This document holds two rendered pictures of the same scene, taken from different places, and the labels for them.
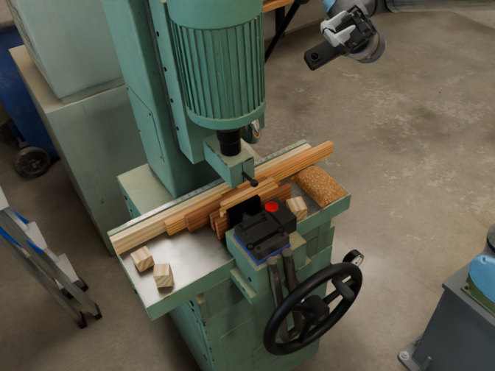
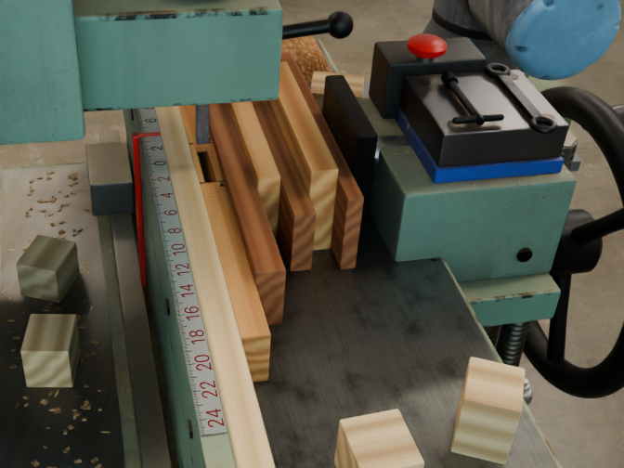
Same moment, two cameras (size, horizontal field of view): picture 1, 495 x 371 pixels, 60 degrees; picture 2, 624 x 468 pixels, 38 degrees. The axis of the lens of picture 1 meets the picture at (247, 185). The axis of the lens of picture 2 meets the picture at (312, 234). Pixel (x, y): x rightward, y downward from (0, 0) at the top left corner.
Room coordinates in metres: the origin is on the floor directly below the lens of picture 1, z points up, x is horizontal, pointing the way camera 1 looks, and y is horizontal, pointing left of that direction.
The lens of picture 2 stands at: (0.59, 0.59, 1.32)
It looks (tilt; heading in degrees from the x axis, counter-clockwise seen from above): 37 degrees down; 283
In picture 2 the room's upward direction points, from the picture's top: 5 degrees clockwise
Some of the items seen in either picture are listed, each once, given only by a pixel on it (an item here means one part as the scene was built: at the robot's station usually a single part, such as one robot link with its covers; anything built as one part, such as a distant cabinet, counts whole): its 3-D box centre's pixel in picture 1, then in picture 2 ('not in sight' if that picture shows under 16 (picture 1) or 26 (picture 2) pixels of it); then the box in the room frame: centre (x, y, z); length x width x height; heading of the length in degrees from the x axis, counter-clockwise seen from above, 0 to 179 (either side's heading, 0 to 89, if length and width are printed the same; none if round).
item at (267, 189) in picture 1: (250, 206); (294, 150); (0.74, 0.00, 0.94); 0.16 x 0.02 x 0.07; 120
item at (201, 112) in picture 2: not in sight; (201, 112); (0.81, 0.03, 0.97); 0.01 x 0.01 x 0.05; 30
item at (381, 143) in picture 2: (250, 223); (382, 152); (0.67, 0.00, 0.95); 0.09 x 0.07 x 0.09; 120
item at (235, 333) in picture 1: (229, 280); not in sight; (0.91, 0.09, 0.36); 0.58 x 0.45 x 0.71; 30
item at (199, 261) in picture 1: (247, 238); (342, 239); (0.70, 0.01, 0.87); 0.61 x 0.30 x 0.06; 120
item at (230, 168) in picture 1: (228, 160); (173, 47); (0.82, 0.04, 1.03); 0.14 x 0.07 x 0.09; 30
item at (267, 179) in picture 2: (248, 198); (247, 150); (0.78, 0.00, 0.93); 0.16 x 0.02 x 0.06; 120
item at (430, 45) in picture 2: (271, 207); (426, 45); (0.66, -0.05, 1.02); 0.03 x 0.03 x 0.01
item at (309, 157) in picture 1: (255, 184); (190, 131); (0.84, -0.02, 0.92); 0.54 x 0.02 x 0.04; 120
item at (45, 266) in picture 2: not in sight; (48, 267); (0.93, 0.07, 0.82); 0.04 x 0.03 x 0.03; 93
